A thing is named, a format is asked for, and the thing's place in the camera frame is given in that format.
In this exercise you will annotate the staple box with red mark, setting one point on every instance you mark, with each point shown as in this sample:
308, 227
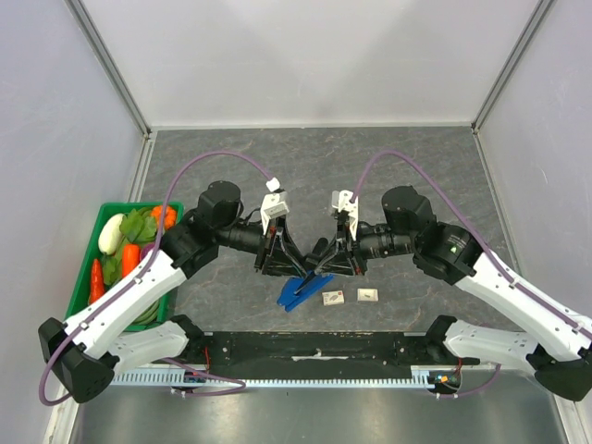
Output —
331, 298

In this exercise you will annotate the beige black stapler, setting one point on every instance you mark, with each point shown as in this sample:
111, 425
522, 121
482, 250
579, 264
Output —
314, 257

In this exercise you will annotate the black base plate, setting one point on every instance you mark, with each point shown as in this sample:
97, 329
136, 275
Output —
314, 355

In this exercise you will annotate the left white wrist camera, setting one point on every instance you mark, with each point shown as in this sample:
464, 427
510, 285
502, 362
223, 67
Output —
274, 204

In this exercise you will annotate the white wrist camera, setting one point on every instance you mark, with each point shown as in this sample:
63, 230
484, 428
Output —
274, 204
343, 203

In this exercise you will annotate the purple toy onion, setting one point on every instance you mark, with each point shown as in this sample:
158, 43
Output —
146, 251

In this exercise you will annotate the red toy chili pepper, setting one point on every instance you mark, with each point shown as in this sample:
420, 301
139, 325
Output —
97, 285

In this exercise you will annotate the green plastic bin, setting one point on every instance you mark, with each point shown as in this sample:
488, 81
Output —
79, 298

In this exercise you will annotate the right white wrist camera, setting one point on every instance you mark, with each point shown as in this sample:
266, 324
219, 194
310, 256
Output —
343, 203

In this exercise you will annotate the white toy eggplant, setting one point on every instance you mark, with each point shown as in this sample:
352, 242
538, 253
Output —
110, 235

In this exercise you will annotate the green toy leafy vegetable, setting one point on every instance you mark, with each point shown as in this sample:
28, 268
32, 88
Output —
139, 226

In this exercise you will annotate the green toy beans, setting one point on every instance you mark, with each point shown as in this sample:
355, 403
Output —
155, 312

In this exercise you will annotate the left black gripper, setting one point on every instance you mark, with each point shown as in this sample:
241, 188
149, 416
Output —
283, 257

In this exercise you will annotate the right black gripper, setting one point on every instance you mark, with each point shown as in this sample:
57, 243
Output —
341, 265

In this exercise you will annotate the white staple box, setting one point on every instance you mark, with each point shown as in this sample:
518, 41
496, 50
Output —
367, 295

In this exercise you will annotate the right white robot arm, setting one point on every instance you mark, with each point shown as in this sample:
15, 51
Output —
553, 343

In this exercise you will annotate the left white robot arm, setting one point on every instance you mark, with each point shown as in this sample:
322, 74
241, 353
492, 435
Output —
88, 350

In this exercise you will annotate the blue stapler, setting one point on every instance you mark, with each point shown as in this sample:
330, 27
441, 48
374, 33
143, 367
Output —
298, 290

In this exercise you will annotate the orange toy pumpkin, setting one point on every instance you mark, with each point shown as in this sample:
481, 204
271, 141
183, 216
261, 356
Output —
165, 217

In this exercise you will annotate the orange toy carrot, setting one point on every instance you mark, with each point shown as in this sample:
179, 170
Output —
130, 258

